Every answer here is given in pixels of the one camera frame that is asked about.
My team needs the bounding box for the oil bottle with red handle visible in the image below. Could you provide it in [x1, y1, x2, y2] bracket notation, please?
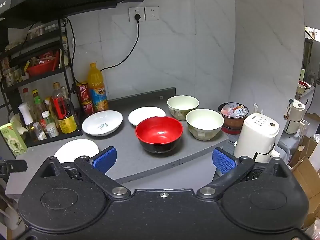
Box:
[51, 82, 78, 134]

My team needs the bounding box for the brown cardboard box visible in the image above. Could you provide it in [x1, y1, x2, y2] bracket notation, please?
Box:
[290, 156, 320, 205]

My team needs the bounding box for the small clear jar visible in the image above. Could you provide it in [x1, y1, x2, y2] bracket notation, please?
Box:
[32, 122, 47, 141]

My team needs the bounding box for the black power cable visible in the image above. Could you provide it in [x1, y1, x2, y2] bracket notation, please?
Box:
[100, 14, 142, 72]

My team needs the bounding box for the red plastic basket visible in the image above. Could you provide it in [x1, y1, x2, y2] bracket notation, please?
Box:
[26, 59, 57, 77]

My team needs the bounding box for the deep white printed plate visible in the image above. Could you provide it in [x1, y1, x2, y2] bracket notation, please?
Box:
[82, 110, 123, 137]

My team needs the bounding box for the orange juice bottle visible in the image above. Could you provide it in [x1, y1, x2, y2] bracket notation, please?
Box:
[87, 63, 109, 112]

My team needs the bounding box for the red drink can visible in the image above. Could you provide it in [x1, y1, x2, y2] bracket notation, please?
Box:
[81, 100, 95, 117]
[76, 82, 91, 103]

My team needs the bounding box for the red and black bowl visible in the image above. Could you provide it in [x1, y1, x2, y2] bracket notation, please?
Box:
[135, 116, 184, 154]

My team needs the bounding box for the green carton box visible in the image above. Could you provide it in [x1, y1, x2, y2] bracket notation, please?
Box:
[0, 121, 28, 158]

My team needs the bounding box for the row of spice jars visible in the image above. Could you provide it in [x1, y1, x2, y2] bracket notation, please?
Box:
[27, 22, 68, 40]

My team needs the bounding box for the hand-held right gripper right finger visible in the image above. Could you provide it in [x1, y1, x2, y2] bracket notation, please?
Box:
[197, 147, 292, 201]

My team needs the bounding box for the black metal rack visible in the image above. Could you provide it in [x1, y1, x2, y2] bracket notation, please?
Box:
[0, 17, 84, 147]

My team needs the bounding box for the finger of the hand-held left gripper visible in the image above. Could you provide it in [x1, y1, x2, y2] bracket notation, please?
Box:
[0, 159, 28, 178]

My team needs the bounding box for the small white plate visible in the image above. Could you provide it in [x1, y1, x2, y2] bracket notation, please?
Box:
[128, 106, 166, 127]

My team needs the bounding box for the red-capped bottle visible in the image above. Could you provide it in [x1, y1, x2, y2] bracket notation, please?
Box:
[22, 88, 33, 105]

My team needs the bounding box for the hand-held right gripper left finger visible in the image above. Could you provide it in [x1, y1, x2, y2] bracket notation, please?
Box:
[40, 146, 131, 200]

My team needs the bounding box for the white countertop appliance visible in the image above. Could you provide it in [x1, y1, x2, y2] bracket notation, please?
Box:
[233, 114, 280, 163]

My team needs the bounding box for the green-label sauce bottle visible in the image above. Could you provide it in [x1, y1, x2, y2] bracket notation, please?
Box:
[32, 89, 47, 123]

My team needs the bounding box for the white wall socket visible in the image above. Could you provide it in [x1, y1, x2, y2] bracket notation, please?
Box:
[129, 7, 145, 22]
[145, 6, 160, 21]

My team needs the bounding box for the white-capped spray bottle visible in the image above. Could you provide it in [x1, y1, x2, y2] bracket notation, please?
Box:
[18, 102, 38, 140]

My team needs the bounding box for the white thermal jug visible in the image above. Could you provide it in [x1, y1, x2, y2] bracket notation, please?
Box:
[284, 99, 306, 135]

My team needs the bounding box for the white supplement jar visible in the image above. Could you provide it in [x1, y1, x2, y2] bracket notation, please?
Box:
[46, 122, 59, 138]

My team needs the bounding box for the row of seasoning packets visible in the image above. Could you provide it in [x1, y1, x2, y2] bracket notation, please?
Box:
[0, 55, 25, 87]

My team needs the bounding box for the brown bowl of packets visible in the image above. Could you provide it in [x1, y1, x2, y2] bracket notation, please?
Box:
[218, 102, 249, 135]

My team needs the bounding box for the cream patterned bowl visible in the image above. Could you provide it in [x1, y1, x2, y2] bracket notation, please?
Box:
[167, 95, 200, 121]
[185, 109, 224, 141]

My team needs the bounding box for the white crumpled cloth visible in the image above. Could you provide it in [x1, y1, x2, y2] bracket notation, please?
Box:
[10, 114, 28, 133]

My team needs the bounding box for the white-capped seasoning jar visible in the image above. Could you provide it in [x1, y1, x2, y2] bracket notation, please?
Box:
[41, 111, 52, 128]

